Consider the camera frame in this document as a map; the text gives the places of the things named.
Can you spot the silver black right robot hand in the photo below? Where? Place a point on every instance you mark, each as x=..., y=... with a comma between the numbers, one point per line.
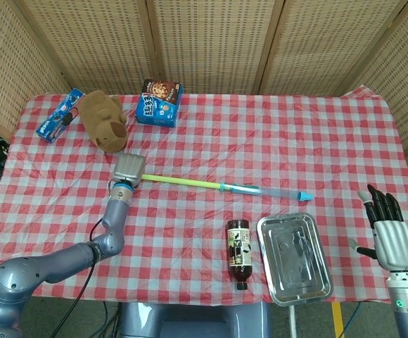
x=395, y=243

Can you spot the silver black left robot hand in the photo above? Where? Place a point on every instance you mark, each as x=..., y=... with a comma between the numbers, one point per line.
x=130, y=169

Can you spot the red white checkered tablecloth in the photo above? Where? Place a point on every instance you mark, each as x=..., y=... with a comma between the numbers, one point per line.
x=204, y=141

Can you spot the brown capybara plush toy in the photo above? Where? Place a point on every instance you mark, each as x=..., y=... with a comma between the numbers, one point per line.
x=103, y=119

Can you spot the blue chocolate chip cookie box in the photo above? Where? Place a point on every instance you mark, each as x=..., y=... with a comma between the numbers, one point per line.
x=158, y=105

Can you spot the blue Oreo cookie box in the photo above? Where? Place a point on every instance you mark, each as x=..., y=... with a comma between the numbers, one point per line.
x=58, y=118

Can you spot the stainless steel rectangular tray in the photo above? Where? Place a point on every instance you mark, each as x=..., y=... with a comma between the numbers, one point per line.
x=295, y=260

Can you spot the white table leg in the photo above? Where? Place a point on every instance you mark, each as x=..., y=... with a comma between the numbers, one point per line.
x=292, y=322

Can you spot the brown drink bottle with label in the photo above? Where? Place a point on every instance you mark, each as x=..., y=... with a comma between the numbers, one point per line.
x=239, y=253

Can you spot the grey-blue robot torso base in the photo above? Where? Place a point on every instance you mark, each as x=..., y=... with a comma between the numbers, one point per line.
x=193, y=320

